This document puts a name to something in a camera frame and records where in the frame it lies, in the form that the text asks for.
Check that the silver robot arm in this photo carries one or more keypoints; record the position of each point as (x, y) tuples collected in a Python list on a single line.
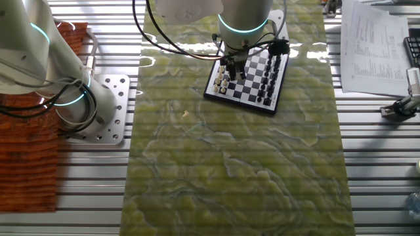
[(19, 49)]

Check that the silver camera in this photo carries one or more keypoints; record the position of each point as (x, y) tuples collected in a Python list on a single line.
[(414, 82)]

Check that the clear water bottle blue cap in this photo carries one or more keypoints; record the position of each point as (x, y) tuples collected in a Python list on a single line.
[(415, 204)]

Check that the black chess knight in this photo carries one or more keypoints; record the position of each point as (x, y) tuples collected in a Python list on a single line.
[(269, 95), (277, 63)]

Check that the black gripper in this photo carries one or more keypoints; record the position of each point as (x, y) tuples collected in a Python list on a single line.
[(236, 57)]

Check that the black keyboard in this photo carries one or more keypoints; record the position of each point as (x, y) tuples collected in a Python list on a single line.
[(413, 46)]

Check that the black camera stand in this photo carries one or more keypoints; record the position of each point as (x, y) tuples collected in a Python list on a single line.
[(398, 108)]

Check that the black chess rook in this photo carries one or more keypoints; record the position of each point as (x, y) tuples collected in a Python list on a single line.
[(278, 58)]

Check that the green marble pattern mat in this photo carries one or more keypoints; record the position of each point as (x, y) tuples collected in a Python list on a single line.
[(229, 164)]

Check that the printed paper sheet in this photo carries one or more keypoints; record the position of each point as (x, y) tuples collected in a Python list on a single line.
[(367, 49), (406, 65)]

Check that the white chess bishop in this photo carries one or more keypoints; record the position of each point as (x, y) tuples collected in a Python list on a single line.
[(218, 75)]

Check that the black chess king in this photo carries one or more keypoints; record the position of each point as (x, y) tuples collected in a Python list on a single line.
[(272, 82)]

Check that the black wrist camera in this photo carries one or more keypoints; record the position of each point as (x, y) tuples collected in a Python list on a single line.
[(279, 47)]

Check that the silver camera bracket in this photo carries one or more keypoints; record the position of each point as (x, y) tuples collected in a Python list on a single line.
[(279, 23)]

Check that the metal bracket post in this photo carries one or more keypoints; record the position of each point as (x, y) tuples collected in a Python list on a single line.
[(330, 7)]

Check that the brown wood pattern mat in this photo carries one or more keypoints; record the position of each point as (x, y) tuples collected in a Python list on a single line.
[(26, 164)]

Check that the black chess bishop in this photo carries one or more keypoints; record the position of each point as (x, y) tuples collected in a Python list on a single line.
[(275, 69)]

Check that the white chess knight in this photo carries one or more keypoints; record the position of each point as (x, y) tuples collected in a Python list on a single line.
[(217, 81)]

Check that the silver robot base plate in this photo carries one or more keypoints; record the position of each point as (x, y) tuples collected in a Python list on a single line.
[(119, 98)]

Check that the white chess rook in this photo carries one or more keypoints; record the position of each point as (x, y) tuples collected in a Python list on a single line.
[(215, 88)]

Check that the black white magnetic chessboard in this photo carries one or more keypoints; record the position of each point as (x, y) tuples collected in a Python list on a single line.
[(246, 88)]

